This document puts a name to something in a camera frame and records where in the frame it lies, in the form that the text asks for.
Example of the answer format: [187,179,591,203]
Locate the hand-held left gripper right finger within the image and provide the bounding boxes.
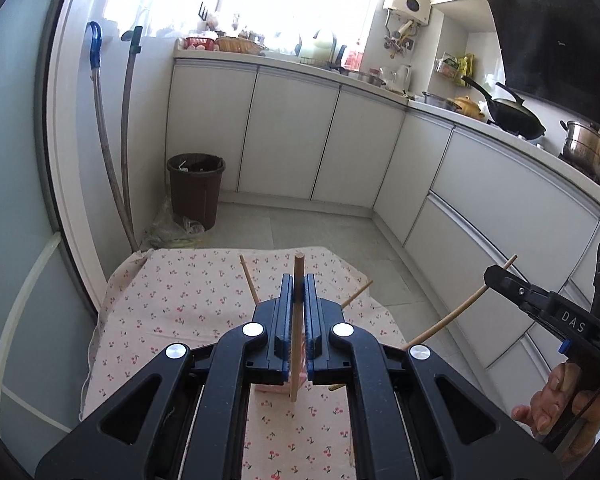
[305,274,563,480]

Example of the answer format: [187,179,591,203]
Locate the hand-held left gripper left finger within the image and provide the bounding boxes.
[35,274,301,480]

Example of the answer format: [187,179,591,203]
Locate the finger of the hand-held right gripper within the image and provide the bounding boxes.
[483,265,600,346]

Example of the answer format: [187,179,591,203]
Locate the light wooden chopstick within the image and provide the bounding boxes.
[239,254,261,306]
[290,252,305,403]
[404,254,519,351]
[341,280,374,309]

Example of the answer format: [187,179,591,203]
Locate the pink plastic basket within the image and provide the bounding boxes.
[252,330,313,396]

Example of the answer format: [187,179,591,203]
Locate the person's right hand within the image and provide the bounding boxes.
[512,360,600,441]

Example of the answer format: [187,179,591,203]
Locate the cherry print cloth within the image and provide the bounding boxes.
[77,246,405,480]

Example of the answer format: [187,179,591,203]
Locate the crumpled plastic bag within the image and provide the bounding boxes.
[140,200,205,251]

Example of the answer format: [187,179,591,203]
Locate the brown trash bin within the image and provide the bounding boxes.
[166,152,227,232]

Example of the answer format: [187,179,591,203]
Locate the large steel pot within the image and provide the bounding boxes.
[560,120,600,186]

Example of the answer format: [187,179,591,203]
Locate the white kitchen cabinets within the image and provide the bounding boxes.
[165,55,600,411]

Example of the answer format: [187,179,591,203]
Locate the black wok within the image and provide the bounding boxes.
[460,75,548,141]

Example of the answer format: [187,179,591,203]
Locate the yellow clay pot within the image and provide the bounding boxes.
[452,95,488,121]

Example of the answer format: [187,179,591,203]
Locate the steel pan with lid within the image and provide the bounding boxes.
[421,91,463,112]

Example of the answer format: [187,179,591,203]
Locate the steel pot by sink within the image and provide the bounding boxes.
[352,70,387,88]

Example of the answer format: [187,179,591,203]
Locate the black range hood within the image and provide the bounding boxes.
[482,0,600,138]

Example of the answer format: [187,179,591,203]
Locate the red package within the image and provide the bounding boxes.
[344,42,365,72]

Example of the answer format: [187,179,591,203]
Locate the white plastic jug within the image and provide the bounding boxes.
[298,29,337,62]

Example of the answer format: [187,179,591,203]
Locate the wicker basket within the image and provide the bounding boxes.
[215,35,267,56]

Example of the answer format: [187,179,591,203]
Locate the frosted glass door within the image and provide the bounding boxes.
[0,0,101,426]

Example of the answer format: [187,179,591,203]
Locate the wall rack with packets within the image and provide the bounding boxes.
[434,52,476,83]

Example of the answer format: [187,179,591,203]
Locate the green handled mop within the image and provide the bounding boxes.
[119,26,144,253]

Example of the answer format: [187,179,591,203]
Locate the blue handled mop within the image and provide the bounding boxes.
[86,21,136,251]

